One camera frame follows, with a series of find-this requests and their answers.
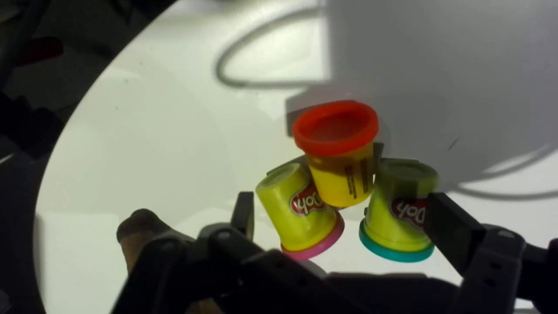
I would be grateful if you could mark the play-doh can orange lid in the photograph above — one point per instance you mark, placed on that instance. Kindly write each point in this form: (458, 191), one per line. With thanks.
(338, 151)

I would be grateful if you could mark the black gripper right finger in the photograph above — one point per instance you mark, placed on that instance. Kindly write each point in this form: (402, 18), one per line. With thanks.
(495, 262)

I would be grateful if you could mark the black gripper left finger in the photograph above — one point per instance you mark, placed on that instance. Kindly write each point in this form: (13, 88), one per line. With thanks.
(221, 273)

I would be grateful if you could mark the play-doh can pink lid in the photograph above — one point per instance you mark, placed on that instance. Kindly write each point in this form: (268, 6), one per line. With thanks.
(294, 212)

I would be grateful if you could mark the play-doh can green lid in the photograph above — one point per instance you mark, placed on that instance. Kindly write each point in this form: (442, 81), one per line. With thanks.
(399, 215)

